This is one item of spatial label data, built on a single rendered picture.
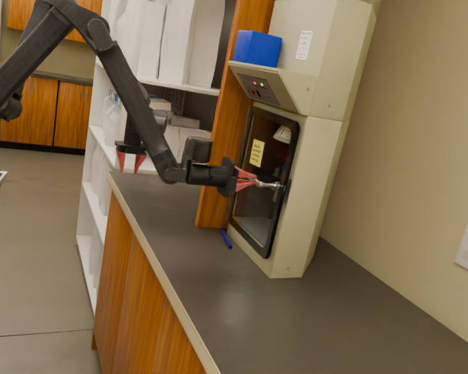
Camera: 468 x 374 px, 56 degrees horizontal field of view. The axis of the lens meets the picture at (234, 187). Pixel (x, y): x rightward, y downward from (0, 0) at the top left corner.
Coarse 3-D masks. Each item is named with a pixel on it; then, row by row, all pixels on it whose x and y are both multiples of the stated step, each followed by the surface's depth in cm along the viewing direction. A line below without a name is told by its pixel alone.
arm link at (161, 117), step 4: (152, 112) 141; (156, 112) 141; (160, 112) 141; (164, 112) 141; (156, 116) 141; (160, 116) 141; (164, 116) 141; (156, 120) 140; (160, 120) 140; (164, 120) 140; (160, 124) 140; (164, 124) 140; (160, 128) 140; (164, 128) 142; (164, 132) 144
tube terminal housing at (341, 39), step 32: (288, 0) 126; (320, 0) 113; (352, 0) 108; (288, 32) 125; (320, 32) 112; (352, 32) 111; (288, 64) 124; (320, 64) 111; (352, 64) 114; (320, 96) 113; (352, 96) 125; (320, 128) 116; (320, 160) 120; (320, 192) 123; (288, 224) 122; (320, 224) 141; (256, 256) 133; (288, 256) 126
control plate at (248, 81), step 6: (240, 78) 133; (246, 78) 128; (252, 78) 124; (258, 78) 120; (246, 84) 132; (252, 84) 127; (258, 84) 123; (264, 84) 119; (252, 90) 131; (258, 90) 127; (264, 90) 122; (270, 90) 118; (252, 96) 135; (258, 96) 131; (264, 96) 126; (270, 102) 125; (276, 102) 121
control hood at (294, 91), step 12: (240, 72) 129; (252, 72) 121; (264, 72) 114; (276, 72) 108; (288, 72) 107; (240, 84) 137; (276, 84) 112; (288, 84) 108; (300, 84) 110; (312, 84) 111; (276, 96) 118; (288, 96) 111; (300, 96) 111; (312, 96) 112; (288, 108) 117; (300, 108) 112
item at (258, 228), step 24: (264, 120) 131; (288, 120) 118; (264, 144) 130; (288, 144) 117; (264, 168) 129; (288, 168) 117; (240, 192) 143; (264, 192) 127; (240, 216) 141; (264, 216) 126; (264, 240) 125
